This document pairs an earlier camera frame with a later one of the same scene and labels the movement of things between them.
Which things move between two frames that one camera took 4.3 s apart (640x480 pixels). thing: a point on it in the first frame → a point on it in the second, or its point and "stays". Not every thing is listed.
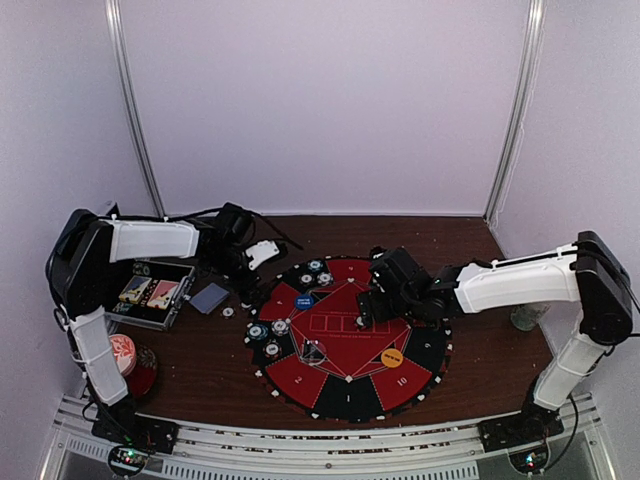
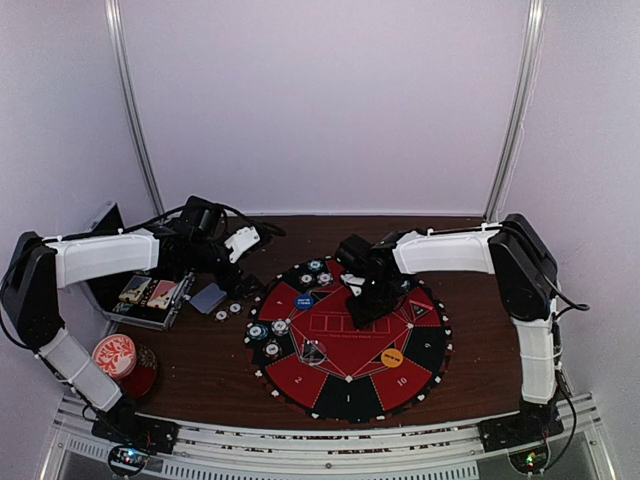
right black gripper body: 382,314 → 376,303
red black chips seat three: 272,348 stays
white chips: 324,278 stays
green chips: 315,265 stays
